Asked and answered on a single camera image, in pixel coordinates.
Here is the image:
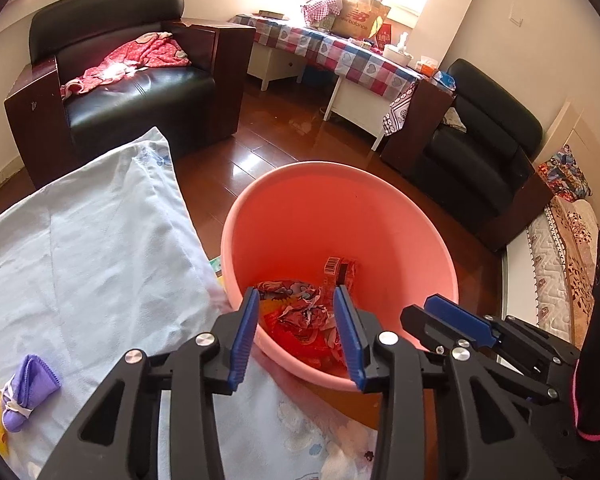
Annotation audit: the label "brown snack wrapper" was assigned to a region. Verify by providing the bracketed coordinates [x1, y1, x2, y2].
[322, 256, 357, 291]

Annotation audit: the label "floral quilted mattress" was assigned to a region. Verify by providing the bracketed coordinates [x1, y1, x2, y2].
[526, 195, 600, 351]

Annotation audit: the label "checkered cloth side table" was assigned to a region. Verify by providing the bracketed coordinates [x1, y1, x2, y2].
[228, 14, 426, 137]

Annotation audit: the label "red patterned cloth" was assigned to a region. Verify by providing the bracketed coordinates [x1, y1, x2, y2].
[61, 31, 192, 98]

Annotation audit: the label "brown paper bag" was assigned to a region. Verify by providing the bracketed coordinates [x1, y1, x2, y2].
[336, 0, 392, 41]

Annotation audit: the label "gingham cloth pouch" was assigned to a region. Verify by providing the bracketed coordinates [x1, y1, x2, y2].
[300, 0, 346, 28]

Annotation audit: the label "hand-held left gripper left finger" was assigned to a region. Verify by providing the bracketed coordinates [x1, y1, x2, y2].
[37, 287, 261, 480]

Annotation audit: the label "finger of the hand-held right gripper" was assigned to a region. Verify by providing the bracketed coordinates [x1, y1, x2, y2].
[401, 305, 468, 353]
[424, 294, 498, 350]

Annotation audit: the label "light blue bed sheet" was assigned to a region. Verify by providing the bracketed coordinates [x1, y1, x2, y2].
[0, 126, 381, 480]

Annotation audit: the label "white table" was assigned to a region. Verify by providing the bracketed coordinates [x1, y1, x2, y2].
[246, 45, 386, 152]

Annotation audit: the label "pink plastic basin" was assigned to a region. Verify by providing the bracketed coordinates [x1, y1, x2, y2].
[221, 161, 460, 392]

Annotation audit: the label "red plastic bag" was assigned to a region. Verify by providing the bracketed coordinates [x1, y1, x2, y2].
[260, 305, 353, 376]

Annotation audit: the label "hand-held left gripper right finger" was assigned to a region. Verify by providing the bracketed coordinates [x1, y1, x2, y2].
[332, 285, 561, 480]

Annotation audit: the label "black leather armchair wooden arms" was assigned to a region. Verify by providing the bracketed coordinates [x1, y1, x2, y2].
[4, 0, 257, 191]

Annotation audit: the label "purple face mask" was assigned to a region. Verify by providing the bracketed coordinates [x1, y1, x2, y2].
[0, 354, 63, 433]

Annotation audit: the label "colourful folded cloth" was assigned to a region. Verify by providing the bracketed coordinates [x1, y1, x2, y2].
[537, 144, 592, 203]

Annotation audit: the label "red patterned paper wrapper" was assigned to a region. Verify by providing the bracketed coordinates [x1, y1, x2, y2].
[275, 300, 341, 333]

